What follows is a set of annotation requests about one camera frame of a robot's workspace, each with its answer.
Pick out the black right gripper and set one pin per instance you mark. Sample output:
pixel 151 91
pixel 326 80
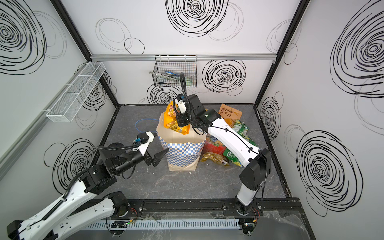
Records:
pixel 182 120

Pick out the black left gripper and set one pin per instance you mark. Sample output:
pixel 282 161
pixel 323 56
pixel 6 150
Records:
pixel 151 158

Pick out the blue checkered paper bag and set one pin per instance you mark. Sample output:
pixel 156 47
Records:
pixel 184 151

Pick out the orange potato chip bag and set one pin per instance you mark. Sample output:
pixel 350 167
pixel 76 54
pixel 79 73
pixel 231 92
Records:
pixel 229 114

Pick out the red gold snack bag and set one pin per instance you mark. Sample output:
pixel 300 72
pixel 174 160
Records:
pixel 213 150

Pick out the green snack bag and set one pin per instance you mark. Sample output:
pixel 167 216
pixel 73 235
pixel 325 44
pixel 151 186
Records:
pixel 248 139
pixel 231 157
pixel 240 128

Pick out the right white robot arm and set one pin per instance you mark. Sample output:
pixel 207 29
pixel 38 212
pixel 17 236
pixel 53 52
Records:
pixel 257 163

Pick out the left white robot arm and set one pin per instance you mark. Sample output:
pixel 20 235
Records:
pixel 59 218

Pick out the green pouch in basket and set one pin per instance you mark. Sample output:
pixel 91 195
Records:
pixel 191 81

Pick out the blue item in basket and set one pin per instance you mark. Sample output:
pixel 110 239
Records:
pixel 170 73

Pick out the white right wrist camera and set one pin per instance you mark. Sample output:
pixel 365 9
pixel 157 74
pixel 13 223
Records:
pixel 181 105

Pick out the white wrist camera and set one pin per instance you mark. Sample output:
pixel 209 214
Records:
pixel 143 141
pixel 181 105

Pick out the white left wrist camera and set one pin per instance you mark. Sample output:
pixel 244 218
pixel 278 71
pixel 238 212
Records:
pixel 143 141

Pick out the black wire wall basket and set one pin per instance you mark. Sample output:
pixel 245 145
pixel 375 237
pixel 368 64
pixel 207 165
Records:
pixel 188 68

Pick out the white slotted cable duct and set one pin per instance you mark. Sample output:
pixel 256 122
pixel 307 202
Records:
pixel 193 224

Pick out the clear acrylic wall shelf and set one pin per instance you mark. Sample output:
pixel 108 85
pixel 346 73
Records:
pixel 84 91

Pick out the aluminium wall rail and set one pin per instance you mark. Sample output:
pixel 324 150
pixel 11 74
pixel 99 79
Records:
pixel 183 57

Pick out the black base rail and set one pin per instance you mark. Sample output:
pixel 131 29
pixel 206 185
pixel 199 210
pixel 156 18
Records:
pixel 222 207

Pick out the black corner frame post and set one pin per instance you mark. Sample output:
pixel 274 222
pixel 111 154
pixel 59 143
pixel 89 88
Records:
pixel 66 19

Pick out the right black corner post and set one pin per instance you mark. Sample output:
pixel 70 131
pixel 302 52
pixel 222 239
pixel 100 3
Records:
pixel 283 47

